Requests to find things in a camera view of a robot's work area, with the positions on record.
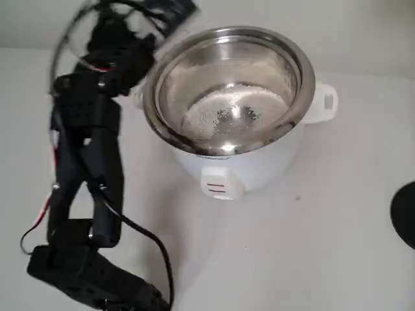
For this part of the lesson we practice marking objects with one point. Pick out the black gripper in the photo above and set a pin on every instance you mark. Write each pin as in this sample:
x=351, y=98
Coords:
x=69, y=70

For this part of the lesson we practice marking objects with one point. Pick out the white rice cooker body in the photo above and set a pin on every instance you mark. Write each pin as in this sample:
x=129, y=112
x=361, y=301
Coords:
x=259, y=162

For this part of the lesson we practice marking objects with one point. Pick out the black round object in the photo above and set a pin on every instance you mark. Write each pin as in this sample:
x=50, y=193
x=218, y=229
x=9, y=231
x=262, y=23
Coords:
x=405, y=217

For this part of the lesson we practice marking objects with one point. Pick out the stainless steel inner pot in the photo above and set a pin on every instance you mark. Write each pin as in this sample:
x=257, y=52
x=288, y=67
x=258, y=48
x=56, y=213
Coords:
x=227, y=58

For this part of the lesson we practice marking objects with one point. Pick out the white uncooked rice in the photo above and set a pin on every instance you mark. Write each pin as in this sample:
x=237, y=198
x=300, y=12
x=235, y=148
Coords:
x=201, y=113

